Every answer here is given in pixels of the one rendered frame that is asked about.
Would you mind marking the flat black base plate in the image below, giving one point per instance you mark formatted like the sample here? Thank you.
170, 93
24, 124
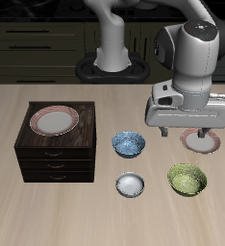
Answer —
140, 68

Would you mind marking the dark wooden cabinet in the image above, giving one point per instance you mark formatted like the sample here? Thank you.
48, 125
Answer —
58, 150

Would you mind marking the white plate with red rim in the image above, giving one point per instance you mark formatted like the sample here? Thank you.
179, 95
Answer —
54, 120
201, 142

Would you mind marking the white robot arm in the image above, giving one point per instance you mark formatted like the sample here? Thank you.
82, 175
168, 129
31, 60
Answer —
194, 54

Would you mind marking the green bowl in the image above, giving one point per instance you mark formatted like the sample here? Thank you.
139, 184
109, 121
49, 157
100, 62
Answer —
187, 179

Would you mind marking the blue bowl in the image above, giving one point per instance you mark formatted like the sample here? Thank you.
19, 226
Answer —
128, 144

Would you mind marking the small white bowl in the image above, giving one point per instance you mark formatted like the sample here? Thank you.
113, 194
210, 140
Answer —
130, 184

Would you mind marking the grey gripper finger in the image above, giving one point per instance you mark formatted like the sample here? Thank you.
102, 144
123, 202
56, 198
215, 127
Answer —
203, 132
164, 131

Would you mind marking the dark kitchen cupboards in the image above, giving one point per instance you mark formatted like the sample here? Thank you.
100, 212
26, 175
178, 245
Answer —
37, 41

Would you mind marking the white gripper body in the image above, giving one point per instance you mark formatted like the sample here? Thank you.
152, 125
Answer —
188, 117

